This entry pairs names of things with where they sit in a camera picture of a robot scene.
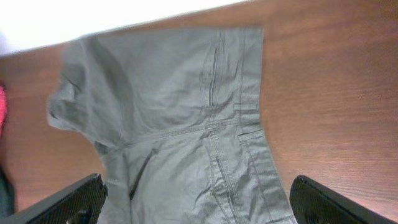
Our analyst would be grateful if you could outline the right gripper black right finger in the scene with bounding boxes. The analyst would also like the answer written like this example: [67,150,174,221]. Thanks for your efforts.
[290,175,397,224]

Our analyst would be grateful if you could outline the grey shorts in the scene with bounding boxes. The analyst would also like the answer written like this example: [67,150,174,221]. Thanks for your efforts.
[47,27,295,223]

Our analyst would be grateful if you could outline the black polo shirt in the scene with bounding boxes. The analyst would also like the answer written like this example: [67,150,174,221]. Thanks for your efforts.
[0,169,15,218]

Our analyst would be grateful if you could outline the red garment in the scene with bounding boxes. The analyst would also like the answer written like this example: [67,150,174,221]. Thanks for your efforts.
[0,85,7,135]

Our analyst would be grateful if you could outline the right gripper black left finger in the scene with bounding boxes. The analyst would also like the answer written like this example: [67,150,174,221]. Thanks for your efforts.
[1,174,108,224]

